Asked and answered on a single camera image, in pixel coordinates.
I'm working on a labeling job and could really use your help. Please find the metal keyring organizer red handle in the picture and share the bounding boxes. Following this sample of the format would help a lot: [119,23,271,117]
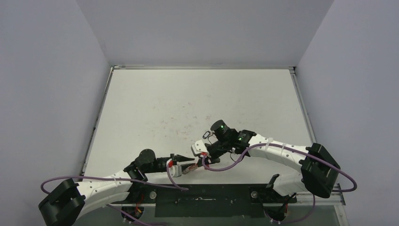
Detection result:
[181,163,196,175]

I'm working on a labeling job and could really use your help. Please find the key with black tag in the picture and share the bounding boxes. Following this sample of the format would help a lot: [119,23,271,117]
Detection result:
[202,130,214,139]

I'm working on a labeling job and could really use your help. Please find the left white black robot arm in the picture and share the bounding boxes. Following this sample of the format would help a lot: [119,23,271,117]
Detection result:
[38,149,193,226]

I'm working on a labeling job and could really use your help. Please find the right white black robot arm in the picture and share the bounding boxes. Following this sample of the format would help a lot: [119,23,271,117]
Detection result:
[191,120,340,202]

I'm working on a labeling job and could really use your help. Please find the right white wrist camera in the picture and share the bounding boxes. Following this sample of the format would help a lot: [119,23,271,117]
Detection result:
[191,140,209,157]

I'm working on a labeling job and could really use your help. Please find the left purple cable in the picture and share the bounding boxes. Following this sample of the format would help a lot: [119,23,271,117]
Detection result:
[40,161,190,226]

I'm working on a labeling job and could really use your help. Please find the black mounting base plate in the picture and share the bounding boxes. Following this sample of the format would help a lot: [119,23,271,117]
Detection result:
[116,184,297,218]

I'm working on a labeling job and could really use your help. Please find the aluminium frame rail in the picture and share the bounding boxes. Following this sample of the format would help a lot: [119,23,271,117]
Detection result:
[64,183,346,207]

